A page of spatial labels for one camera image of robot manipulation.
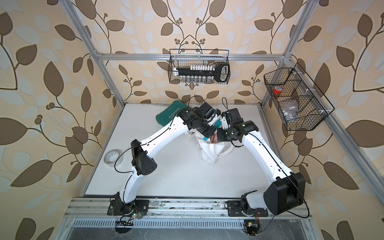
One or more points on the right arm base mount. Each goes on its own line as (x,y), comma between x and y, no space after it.
(239,208)

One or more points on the red small item in basket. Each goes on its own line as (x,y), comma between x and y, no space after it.
(277,90)

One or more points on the green plastic tool case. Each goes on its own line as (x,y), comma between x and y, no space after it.
(166,116)

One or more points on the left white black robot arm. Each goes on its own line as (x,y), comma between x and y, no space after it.
(143,152)

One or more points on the black wire basket right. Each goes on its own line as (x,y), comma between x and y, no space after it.
(314,106)

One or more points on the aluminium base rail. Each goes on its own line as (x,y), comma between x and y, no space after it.
(158,207)

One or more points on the clear tape roll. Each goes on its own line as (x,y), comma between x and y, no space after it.
(113,158)

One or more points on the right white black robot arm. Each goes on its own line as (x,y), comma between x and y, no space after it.
(286,190)

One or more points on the teal utility knife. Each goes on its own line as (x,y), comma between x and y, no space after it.
(216,124)

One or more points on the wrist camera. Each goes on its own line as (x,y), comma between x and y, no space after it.
(209,114)
(230,118)

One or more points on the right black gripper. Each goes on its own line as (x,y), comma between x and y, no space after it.
(221,137)

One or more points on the white printed tote bag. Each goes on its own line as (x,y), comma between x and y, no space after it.
(210,150)

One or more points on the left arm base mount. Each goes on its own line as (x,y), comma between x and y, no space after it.
(138,207)

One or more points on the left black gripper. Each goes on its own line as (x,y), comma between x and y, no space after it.
(208,133)

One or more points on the black socket bit set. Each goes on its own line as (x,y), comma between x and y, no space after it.
(202,74)

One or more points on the black wire basket centre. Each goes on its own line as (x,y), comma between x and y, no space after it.
(187,57)

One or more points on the clear plastic bag in basket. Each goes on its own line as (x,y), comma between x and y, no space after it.
(290,109)

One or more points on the black wire basket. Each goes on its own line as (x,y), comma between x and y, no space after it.
(187,57)
(314,106)

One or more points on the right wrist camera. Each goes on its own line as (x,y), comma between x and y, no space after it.
(230,118)

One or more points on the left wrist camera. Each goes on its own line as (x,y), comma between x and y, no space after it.
(209,114)

